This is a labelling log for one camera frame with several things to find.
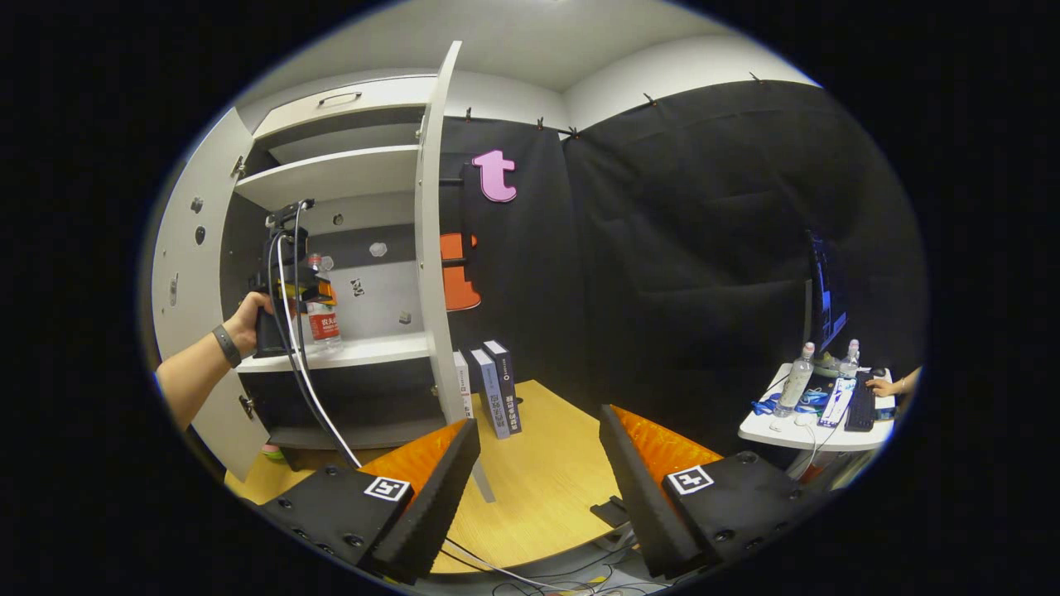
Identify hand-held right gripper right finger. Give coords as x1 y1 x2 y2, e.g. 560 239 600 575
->
600 404 831 579

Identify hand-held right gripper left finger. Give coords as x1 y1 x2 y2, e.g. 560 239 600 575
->
259 418 482 585

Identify clear water bottle red label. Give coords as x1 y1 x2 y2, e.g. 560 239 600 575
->
306 252 343 350

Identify white cabinet door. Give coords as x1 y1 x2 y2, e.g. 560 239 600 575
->
152 108 274 483
414 41 496 503

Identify black table clamp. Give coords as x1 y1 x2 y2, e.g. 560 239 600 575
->
590 495 633 531

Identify white cabinet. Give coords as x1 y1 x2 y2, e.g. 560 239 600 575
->
219 74 440 452

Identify white cabinet shelf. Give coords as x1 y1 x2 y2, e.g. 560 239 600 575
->
236 331 436 373
234 145 421 212

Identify black wristband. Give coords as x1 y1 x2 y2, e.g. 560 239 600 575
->
211 323 243 369

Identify grey blue book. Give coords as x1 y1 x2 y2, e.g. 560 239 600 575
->
470 348 511 440

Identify white book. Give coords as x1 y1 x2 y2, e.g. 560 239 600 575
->
453 351 474 420

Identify white side table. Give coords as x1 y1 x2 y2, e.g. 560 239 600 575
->
737 362 898 454

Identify white cabinet drawer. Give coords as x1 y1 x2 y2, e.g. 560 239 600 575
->
251 76 438 140

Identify tall clear plastic bottle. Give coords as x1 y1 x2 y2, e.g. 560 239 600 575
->
773 342 817 418

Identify white printed packet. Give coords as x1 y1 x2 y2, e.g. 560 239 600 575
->
817 377 856 428

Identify black keyboard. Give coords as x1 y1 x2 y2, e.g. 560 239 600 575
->
844 372 877 432

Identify black backdrop cloth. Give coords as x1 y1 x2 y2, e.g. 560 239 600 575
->
439 79 928 464

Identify computer monitor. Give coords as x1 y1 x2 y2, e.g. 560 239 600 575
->
805 230 850 358

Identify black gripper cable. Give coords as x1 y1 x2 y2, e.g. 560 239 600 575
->
265 203 334 448

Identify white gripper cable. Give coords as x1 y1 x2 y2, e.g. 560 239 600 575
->
276 236 365 469

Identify floor cables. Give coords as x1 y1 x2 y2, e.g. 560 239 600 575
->
439 530 673 596

